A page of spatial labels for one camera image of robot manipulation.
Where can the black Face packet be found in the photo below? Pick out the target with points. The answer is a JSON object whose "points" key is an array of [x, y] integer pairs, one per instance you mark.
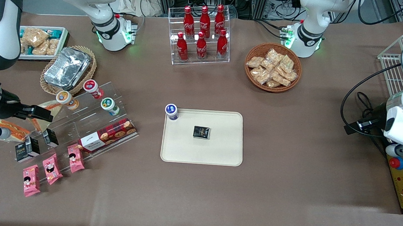
{"points": [[201, 132], [27, 149], [50, 138]]}

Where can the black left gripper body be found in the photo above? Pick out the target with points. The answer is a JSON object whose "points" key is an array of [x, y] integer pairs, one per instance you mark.
{"points": [[377, 115]]}

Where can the aluminium foil container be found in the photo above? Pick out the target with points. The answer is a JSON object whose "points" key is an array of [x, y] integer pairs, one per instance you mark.
{"points": [[66, 68]]}

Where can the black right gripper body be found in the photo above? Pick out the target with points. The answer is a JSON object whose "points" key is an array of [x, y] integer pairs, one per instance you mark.
{"points": [[6, 107]]}

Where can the beige snack pack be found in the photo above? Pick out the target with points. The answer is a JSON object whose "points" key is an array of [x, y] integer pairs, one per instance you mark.
{"points": [[274, 56], [23, 47], [280, 79], [267, 65], [34, 37], [287, 64], [260, 75], [53, 47], [254, 62], [291, 76], [41, 48], [273, 84]]}

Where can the orange lid cup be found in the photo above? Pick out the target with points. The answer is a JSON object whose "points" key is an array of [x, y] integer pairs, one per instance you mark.
{"points": [[65, 98]]}

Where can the red cola bottle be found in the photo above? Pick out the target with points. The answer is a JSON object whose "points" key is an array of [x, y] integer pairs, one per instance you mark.
{"points": [[205, 23], [182, 49], [188, 25], [219, 22], [222, 47], [201, 48]]}

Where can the red plaid cookie box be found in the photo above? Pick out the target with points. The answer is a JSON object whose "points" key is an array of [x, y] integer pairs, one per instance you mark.
{"points": [[109, 135]]}

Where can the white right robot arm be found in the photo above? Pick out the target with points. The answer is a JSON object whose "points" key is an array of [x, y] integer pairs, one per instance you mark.
{"points": [[2, 24]]}

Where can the clear acrylic bottle rack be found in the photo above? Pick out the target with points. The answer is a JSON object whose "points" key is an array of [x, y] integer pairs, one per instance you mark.
{"points": [[208, 62]]}

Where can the teal packet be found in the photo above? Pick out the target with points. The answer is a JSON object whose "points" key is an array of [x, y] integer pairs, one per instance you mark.
{"points": [[55, 33]]}

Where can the black equipment rack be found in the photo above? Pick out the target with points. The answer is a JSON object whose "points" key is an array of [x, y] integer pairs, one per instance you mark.
{"points": [[244, 0]]}

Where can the clear acrylic stepped stand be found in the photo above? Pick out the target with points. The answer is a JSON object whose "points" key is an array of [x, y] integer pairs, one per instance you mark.
{"points": [[80, 122]]}

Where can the round brown wicker basket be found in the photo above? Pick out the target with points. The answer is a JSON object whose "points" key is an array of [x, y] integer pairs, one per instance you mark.
{"points": [[251, 79]]}

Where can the green lid cup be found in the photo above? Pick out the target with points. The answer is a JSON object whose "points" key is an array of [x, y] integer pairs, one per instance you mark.
{"points": [[108, 104]]}

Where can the cream plastic serving tray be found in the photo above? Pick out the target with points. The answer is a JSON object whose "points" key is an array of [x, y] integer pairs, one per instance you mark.
{"points": [[220, 146]]}

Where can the white rectangular snack tray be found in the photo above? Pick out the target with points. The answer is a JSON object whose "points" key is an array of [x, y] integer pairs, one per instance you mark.
{"points": [[63, 43]]}

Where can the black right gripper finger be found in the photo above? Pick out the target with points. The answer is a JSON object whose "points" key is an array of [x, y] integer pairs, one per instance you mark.
{"points": [[42, 113]]}

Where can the red lid cup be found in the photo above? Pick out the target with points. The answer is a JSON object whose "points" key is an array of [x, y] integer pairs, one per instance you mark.
{"points": [[91, 86]]}

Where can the pink cartoon girl snack pack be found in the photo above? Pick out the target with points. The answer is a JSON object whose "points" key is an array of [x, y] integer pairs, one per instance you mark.
{"points": [[52, 169], [31, 181], [76, 158]]}

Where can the shallow light wicker basket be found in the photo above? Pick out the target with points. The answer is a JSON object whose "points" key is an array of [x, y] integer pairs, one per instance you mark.
{"points": [[91, 66]]}

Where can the blue lid cup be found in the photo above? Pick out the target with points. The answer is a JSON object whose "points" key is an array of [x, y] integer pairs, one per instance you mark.
{"points": [[171, 110]]}

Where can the beige cloth bag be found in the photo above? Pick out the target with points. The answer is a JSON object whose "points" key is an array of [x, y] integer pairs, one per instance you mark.
{"points": [[138, 0]]}

